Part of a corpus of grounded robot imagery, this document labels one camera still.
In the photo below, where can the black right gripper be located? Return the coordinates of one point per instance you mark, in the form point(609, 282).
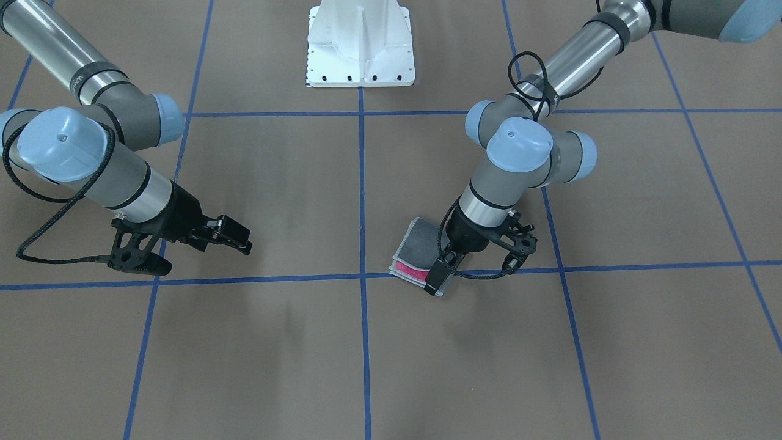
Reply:
point(181, 213)

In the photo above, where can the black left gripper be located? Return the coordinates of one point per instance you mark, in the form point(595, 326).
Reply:
point(467, 239)

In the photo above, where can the pink and grey towel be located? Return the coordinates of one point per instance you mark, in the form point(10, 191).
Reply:
point(417, 252)

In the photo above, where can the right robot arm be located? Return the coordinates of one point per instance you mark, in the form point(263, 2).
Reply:
point(94, 149)

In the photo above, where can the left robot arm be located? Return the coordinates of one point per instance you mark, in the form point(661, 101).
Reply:
point(523, 151)

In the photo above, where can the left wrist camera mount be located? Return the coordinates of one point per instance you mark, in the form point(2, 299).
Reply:
point(515, 238)

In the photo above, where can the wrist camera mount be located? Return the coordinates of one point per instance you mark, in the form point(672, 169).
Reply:
point(132, 251)
point(515, 238)

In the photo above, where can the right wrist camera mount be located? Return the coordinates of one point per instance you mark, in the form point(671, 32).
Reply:
point(132, 251)

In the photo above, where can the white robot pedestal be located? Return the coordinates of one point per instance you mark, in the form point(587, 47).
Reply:
point(360, 44)

